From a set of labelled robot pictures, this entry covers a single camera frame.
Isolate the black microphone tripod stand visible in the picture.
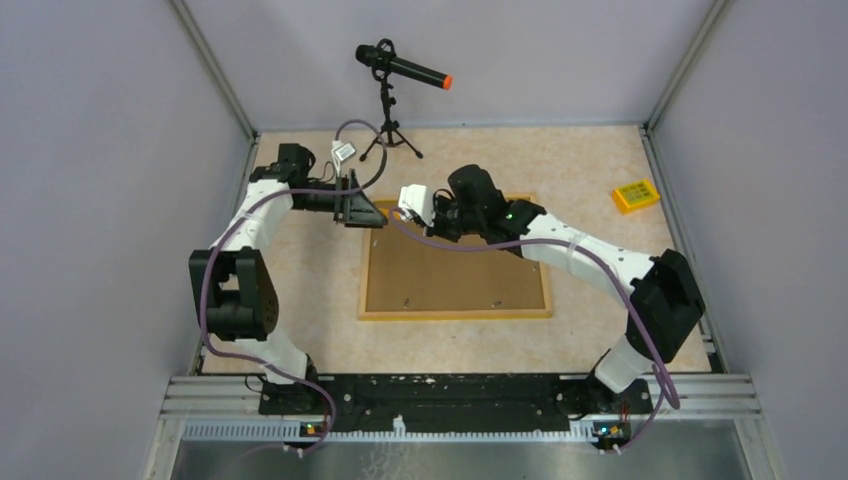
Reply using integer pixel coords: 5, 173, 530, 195
359, 38, 424, 162

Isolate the yellow screwdriver bit box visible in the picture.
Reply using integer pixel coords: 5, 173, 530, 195
611, 178, 661, 215

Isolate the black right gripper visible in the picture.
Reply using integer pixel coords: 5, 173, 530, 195
416, 194, 484, 244

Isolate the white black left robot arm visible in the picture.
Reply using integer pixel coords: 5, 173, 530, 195
188, 143, 388, 414

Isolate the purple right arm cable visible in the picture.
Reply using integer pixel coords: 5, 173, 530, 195
387, 206, 682, 453

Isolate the aluminium front rail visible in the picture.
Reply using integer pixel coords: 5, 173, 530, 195
160, 373, 761, 444

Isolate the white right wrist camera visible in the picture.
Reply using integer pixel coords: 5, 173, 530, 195
397, 184, 435, 227

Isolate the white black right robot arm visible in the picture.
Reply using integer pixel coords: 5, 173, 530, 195
399, 164, 706, 412

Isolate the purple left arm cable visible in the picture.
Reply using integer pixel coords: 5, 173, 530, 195
198, 119, 390, 458

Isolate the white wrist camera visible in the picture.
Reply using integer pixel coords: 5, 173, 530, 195
397, 184, 435, 227
330, 140, 357, 177

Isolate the yellow wooden picture frame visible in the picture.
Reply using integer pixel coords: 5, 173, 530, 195
357, 193, 554, 322

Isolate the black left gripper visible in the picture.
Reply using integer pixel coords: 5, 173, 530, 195
293, 168, 388, 228

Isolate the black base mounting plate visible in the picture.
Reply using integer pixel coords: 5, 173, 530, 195
258, 372, 654, 419

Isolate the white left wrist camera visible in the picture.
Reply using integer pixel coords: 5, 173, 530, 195
330, 140, 357, 177

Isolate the brown frame backing board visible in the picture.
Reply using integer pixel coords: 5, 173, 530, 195
364, 198, 547, 313

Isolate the black microphone orange tip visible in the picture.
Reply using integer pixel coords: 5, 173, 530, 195
355, 38, 453, 90

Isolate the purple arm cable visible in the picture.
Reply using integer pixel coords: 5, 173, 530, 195
198, 119, 390, 458
387, 206, 682, 453

